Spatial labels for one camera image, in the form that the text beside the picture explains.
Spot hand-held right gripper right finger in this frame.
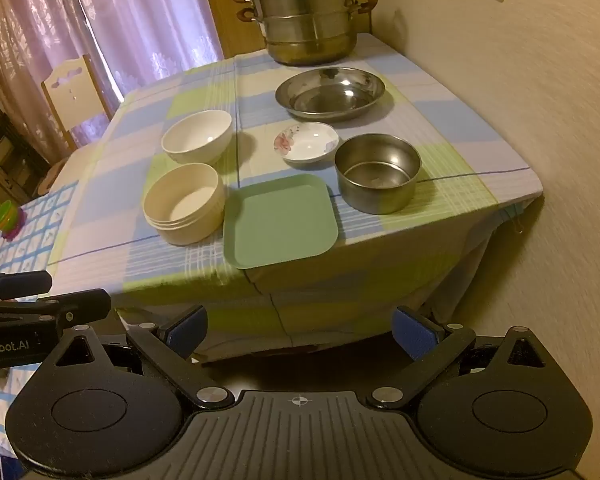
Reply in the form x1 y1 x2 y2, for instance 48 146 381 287
367 305 556 408

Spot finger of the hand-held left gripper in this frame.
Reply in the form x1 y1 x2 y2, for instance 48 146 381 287
0 270 54 302
0 288 112 330

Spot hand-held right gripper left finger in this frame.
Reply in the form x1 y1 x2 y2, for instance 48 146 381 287
40 305 233 408

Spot cream round container bowl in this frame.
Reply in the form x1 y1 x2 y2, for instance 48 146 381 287
143 163 227 246

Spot stainless steel bowl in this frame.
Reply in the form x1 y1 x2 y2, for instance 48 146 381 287
334 134 422 215

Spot green square plate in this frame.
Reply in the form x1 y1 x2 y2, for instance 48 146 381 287
222 174 339 270

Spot white ceramic bowl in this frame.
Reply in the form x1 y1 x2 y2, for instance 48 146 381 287
161 109 233 165

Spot small floral white dish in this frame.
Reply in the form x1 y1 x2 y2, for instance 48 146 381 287
273 121 340 169

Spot large stainless steel plate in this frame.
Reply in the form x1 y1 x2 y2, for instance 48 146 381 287
275 66 387 122

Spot blue grid cloth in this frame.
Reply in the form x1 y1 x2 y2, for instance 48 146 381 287
0 180 81 461

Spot green and pink toy cups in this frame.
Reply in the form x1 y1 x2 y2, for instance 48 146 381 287
0 200 28 241

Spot black metal rack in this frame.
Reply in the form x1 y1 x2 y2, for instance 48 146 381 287
0 80 48 206

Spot checked tablecloth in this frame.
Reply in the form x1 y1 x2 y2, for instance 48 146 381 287
45 32 546 361

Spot cream wooden chair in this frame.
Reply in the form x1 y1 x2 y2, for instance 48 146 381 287
41 54 116 151

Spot purple lace curtain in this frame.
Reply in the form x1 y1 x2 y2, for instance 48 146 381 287
0 0 226 196

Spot stainless steel steamer pot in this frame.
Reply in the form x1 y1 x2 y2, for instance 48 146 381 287
232 0 379 67

